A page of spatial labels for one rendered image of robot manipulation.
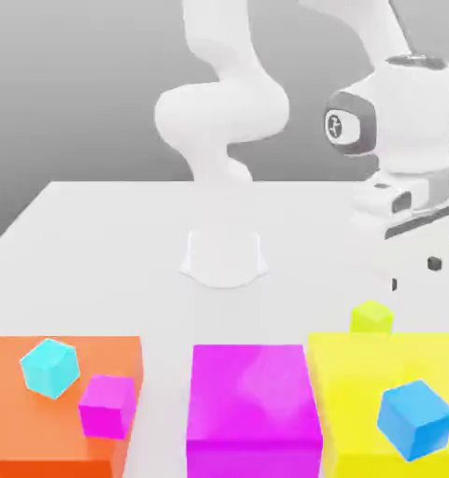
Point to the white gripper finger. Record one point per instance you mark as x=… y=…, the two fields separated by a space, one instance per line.
x=434 y=263
x=393 y=284

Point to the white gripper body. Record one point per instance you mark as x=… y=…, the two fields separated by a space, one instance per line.
x=422 y=224

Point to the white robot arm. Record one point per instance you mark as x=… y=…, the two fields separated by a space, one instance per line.
x=224 y=108

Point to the small lime green cube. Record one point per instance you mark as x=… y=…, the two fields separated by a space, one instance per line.
x=371 y=317

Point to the small blue cube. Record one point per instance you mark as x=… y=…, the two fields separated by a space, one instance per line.
x=414 y=420

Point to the small magenta cube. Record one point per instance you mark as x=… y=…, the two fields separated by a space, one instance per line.
x=106 y=407

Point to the small cyan cube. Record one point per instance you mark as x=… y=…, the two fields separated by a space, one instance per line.
x=49 y=369

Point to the large yellow box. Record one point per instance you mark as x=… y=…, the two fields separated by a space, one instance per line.
x=347 y=392

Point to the large magenta box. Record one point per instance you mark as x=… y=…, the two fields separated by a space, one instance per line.
x=254 y=403

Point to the large orange box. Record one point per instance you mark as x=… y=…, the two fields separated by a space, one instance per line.
x=30 y=429

